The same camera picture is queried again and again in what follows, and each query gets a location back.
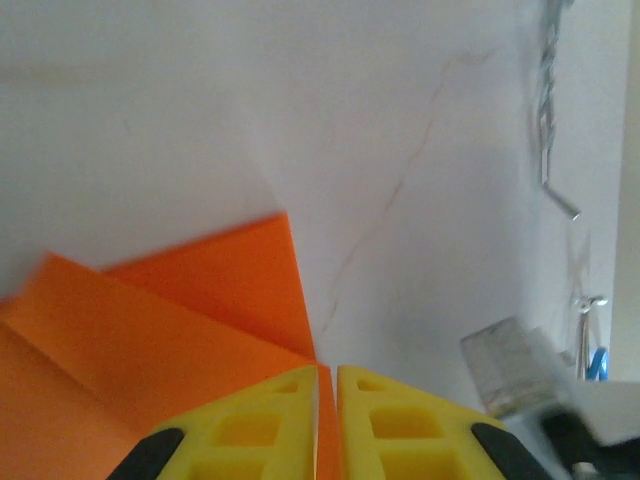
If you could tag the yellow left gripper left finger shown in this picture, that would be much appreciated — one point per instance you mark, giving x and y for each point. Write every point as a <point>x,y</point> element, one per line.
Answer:
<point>240,450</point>

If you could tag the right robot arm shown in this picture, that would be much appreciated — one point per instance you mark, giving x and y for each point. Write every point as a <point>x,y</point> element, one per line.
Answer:
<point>610,405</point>

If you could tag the orange paper sheet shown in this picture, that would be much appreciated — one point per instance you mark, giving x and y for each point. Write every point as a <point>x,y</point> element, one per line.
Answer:
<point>150,340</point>

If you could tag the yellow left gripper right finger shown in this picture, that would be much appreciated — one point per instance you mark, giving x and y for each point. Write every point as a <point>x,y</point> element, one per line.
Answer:
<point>415,450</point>

